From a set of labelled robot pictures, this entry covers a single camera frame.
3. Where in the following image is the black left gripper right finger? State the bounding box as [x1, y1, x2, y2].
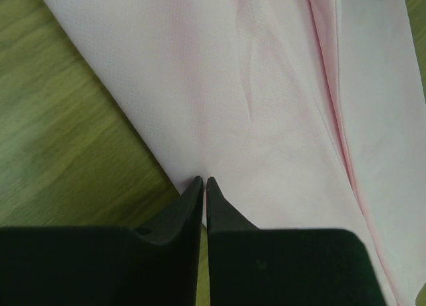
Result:
[206, 178, 385, 306]

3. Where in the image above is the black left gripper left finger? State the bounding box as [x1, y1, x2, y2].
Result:
[1, 177, 203, 305]

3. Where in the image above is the pink t-shirt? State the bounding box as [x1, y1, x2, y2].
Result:
[43, 0, 425, 305]

